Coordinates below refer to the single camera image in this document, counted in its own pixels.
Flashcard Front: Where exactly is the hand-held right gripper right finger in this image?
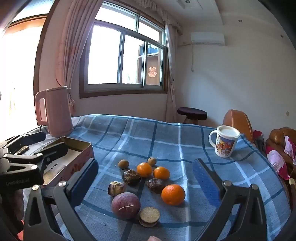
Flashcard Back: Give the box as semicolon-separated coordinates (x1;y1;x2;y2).
192;158;274;241

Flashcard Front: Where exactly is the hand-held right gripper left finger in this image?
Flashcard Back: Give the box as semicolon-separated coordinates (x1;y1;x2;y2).
23;158;99;241

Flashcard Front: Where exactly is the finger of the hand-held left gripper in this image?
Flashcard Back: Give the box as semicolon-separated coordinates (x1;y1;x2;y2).
0;131;47;155
0;142;68;192

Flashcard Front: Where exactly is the pink tin box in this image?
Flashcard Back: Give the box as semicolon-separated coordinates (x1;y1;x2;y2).
43;136;95;186

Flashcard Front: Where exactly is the dark dried fruit half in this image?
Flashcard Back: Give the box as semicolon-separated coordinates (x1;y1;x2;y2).
108;181;126;197
147;178;166;194
122;169;141;185

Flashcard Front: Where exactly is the large orange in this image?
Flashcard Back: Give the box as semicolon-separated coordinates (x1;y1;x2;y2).
161;184;186;206

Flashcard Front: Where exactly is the small orange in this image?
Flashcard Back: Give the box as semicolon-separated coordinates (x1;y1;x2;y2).
137;162;153;178
153;166;171;180

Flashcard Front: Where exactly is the purple passion fruit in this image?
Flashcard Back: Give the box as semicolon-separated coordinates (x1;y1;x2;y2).
111;192;141;219

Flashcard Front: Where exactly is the round cut fruit half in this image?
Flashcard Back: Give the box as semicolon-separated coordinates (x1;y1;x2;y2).
138;207;160;227

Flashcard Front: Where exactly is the pink electric kettle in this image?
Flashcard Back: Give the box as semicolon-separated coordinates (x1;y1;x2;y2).
35;86;74;138

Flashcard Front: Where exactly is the white cartoon mug with lid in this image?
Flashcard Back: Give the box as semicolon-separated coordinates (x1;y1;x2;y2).
209;125;241;158

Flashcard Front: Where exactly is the blue checkered tablecloth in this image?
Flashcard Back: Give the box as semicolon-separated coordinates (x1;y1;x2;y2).
23;113;292;241

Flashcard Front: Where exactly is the orange leather chair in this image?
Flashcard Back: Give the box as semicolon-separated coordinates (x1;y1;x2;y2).
223;109;253;143

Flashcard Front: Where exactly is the dark round stool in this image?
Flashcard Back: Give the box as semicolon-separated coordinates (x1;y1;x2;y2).
177;107;208;124

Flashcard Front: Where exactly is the red dark cloth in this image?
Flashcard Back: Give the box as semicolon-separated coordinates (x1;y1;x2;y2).
253;130;266;153

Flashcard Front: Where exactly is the pink floral cloth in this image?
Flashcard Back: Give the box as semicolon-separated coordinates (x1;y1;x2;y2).
266;136;296;180

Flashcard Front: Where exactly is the brown leather sofa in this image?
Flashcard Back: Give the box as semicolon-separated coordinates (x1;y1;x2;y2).
265;127;296;186

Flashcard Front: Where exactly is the pink curtain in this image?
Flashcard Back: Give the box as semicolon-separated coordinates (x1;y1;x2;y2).
164;22;183;123
55;0;104;116

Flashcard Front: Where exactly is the sliding window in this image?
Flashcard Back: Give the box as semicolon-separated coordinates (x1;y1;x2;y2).
79;1;168;99

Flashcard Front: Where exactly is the white air conditioner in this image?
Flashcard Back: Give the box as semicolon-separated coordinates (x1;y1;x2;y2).
191;32;225;45

